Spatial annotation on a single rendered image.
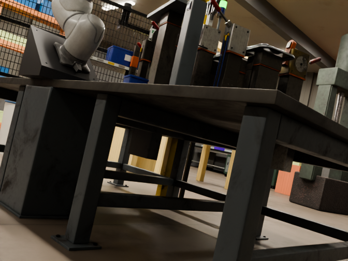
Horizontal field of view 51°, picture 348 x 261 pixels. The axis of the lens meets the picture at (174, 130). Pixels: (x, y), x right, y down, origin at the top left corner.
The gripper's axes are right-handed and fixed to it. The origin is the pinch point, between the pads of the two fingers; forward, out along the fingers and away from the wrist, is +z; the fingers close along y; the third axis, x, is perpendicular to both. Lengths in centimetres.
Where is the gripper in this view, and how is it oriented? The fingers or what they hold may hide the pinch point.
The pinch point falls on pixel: (209, 20)
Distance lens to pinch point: 230.6
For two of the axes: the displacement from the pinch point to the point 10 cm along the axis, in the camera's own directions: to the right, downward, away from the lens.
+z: -2.2, 9.8, -0.5
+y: 4.4, 0.5, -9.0
